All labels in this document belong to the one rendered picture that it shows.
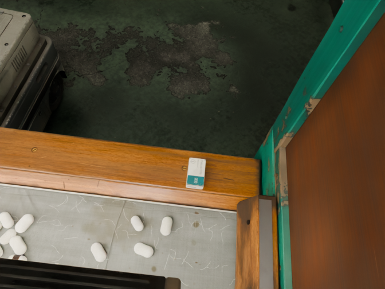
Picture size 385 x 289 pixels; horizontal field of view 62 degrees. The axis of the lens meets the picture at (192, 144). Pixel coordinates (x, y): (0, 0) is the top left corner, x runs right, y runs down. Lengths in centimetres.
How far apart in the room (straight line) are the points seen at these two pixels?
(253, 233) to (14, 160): 49
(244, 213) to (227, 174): 12
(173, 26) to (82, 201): 155
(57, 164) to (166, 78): 117
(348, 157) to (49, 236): 54
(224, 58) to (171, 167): 132
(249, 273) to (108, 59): 154
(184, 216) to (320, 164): 31
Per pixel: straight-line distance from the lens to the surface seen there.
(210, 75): 183
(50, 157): 72
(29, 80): 144
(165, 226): 64
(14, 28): 144
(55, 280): 31
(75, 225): 68
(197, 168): 66
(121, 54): 192
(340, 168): 42
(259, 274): 54
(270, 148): 66
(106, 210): 68
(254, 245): 56
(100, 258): 64
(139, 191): 67
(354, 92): 42
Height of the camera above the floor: 138
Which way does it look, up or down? 62 degrees down
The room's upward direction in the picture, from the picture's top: 10 degrees clockwise
